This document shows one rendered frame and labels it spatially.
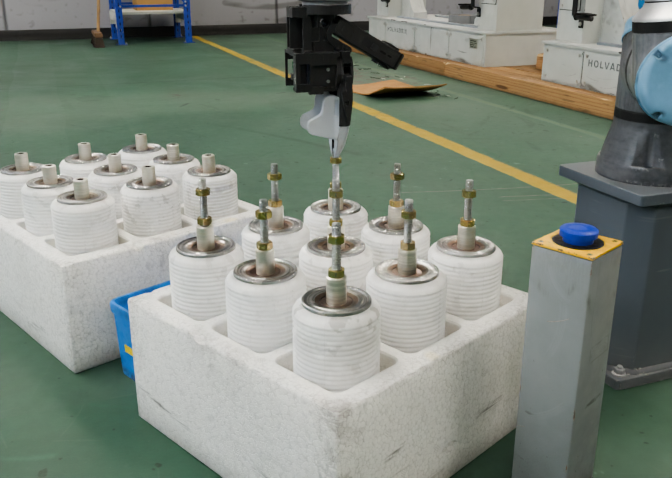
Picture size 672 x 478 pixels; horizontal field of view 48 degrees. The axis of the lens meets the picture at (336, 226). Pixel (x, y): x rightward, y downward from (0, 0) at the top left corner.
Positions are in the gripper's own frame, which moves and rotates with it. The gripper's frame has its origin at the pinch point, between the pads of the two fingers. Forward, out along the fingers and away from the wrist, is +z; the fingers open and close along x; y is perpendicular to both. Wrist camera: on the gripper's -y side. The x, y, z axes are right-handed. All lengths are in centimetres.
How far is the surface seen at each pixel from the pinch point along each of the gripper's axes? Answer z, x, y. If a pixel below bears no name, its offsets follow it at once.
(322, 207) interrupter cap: 9.2, -0.3, 2.6
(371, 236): 9.8, 12.2, -1.0
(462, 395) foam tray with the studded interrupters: 23.4, 32.3, -5.9
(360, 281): 12.5, 20.5, 3.2
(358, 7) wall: 14, -640, -205
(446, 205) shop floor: 35, -71, -50
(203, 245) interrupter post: 8.7, 12.6, 21.6
